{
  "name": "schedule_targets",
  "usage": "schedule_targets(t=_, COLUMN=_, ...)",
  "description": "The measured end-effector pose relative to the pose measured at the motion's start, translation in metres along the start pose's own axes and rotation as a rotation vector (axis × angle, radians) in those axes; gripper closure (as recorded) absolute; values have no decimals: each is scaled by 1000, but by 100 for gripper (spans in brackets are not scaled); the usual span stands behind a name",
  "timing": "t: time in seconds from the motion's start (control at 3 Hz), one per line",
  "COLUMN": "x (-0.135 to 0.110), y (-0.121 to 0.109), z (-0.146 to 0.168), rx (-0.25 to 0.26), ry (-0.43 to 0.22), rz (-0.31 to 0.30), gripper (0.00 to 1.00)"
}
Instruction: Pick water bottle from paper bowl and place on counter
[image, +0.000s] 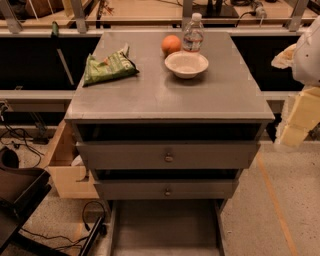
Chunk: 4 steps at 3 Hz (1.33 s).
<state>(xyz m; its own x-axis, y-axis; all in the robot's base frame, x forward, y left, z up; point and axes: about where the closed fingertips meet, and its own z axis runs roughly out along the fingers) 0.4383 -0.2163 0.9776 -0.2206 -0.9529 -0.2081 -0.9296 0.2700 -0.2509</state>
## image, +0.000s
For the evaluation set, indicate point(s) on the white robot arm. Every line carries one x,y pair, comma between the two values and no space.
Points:
305,67

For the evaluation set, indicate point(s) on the green handled tool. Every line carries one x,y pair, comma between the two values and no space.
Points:
55,37

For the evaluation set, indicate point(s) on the grey drawer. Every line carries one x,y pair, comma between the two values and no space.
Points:
166,189
215,155

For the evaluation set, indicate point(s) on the dark brown chair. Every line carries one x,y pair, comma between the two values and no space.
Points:
21,192

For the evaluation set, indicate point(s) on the light wooden box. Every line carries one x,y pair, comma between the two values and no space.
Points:
71,178

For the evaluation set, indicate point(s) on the white paper bowl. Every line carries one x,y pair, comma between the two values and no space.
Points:
186,65

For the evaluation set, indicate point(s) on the upper grey drawer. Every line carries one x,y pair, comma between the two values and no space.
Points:
215,155

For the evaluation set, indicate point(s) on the lower grey drawer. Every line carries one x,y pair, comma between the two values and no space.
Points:
166,189

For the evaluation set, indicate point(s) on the green chip bag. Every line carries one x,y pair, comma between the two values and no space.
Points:
114,67

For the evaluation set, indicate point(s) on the orange fruit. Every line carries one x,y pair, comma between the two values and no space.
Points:
170,44

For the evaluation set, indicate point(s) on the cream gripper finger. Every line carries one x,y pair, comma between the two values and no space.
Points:
285,58
303,117

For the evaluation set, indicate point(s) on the clear plastic water bottle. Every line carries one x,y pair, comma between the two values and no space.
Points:
193,35

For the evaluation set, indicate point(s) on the grey drawer cabinet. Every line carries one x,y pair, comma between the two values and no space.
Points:
223,104

